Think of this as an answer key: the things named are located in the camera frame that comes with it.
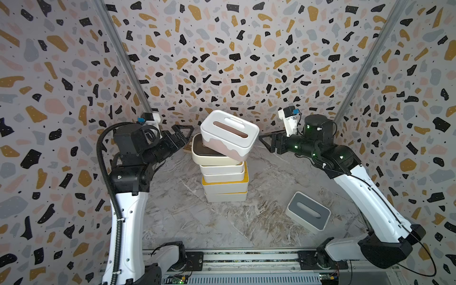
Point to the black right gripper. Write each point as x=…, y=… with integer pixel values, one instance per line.
x=279, y=142

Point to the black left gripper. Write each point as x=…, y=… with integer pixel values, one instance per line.
x=169, y=136

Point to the dark brown lid tissue box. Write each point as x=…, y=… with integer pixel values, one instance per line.
x=205, y=156

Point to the white pink tissue box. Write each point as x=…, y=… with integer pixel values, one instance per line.
x=229, y=135

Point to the yellow lid tissue box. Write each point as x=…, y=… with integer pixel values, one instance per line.
x=228, y=187
x=225, y=198

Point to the light bamboo lid tissue box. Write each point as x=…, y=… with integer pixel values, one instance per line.
x=210, y=179

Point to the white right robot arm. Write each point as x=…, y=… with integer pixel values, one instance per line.
x=391, y=237

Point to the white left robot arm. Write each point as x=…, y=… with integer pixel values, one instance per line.
x=128, y=189

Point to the grey lid tissue box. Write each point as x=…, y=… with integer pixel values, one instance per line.
x=308, y=213

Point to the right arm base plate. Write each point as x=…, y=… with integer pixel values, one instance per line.
x=319, y=260

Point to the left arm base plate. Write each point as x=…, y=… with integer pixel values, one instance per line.
x=172, y=261

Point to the right corner aluminium post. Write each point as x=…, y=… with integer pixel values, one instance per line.
x=393, y=17

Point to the corner aluminium post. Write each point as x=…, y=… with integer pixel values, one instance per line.
x=393, y=17
x=111, y=31

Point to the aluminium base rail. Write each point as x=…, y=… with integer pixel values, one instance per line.
x=274, y=266

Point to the left corner aluminium post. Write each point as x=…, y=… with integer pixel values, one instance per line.
x=111, y=31

